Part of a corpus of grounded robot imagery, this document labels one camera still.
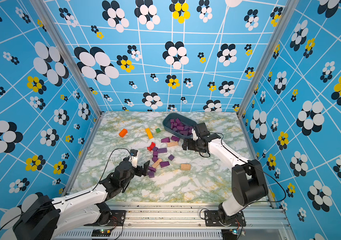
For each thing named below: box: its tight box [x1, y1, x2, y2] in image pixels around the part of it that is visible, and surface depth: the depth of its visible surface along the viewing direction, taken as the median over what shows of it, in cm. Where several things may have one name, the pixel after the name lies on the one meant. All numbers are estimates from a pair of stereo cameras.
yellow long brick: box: [145, 128, 154, 139], surface depth 110 cm
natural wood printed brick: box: [167, 141, 179, 147], surface depth 104 cm
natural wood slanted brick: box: [151, 158, 163, 168], surface depth 93 cm
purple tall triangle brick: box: [161, 137, 170, 143], surface depth 107 cm
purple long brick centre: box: [159, 161, 170, 168], surface depth 95 cm
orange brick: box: [118, 128, 128, 138], surface depth 109 cm
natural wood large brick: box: [180, 163, 191, 171], surface depth 91 cm
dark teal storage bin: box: [162, 112, 197, 139], surface depth 113 cm
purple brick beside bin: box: [170, 135, 180, 142], surface depth 107 cm
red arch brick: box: [147, 142, 156, 152], surface depth 103 cm
